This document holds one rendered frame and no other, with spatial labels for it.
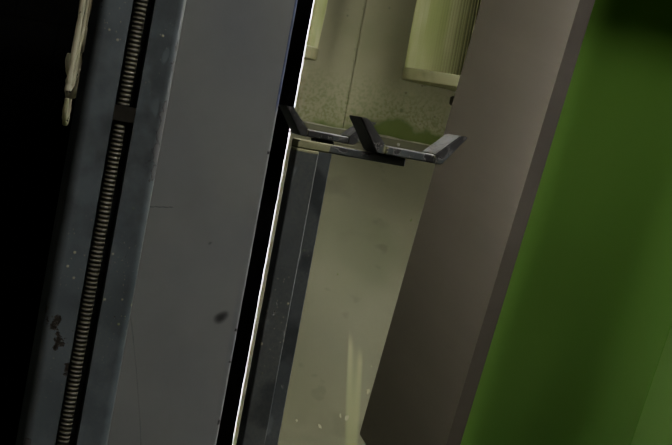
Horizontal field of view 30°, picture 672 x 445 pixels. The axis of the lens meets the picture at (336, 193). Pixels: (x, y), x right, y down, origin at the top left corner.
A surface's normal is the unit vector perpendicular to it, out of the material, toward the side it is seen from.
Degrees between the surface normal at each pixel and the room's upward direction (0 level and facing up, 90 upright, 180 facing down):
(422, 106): 90
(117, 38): 90
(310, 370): 57
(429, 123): 90
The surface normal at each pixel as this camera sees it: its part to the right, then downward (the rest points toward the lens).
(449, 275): -0.93, -0.16
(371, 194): 0.34, -0.45
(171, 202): 0.29, 0.11
